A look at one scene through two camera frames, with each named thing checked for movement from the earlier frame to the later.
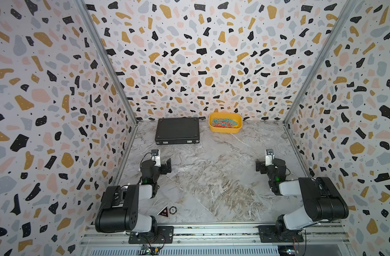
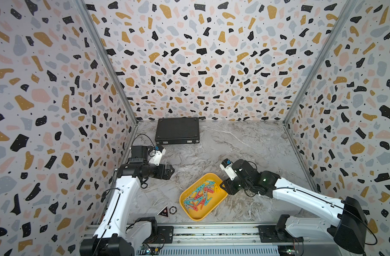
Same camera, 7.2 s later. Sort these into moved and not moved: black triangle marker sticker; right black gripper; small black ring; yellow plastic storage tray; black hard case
Moved: yellow plastic storage tray; right black gripper
Not moved: small black ring; black hard case; black triangle marker sticker
